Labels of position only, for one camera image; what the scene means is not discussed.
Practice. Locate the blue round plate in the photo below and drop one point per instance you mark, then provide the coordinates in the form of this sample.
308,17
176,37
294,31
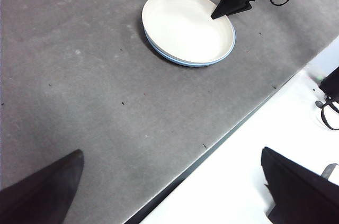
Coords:
190,64

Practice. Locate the grey metal tab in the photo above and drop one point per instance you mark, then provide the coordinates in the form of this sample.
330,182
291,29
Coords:
328,171

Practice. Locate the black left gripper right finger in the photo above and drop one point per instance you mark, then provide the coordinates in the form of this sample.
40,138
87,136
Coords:
299,197

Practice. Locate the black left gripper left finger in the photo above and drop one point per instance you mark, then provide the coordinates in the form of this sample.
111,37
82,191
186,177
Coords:
34,202

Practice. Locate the white round plate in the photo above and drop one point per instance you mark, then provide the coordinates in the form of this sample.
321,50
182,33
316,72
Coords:
185,28

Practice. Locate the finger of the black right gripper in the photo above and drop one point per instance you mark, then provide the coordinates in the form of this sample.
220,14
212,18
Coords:
245,8
227,4

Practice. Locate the small grey round disc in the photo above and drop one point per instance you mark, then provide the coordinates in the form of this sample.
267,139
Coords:
319,104

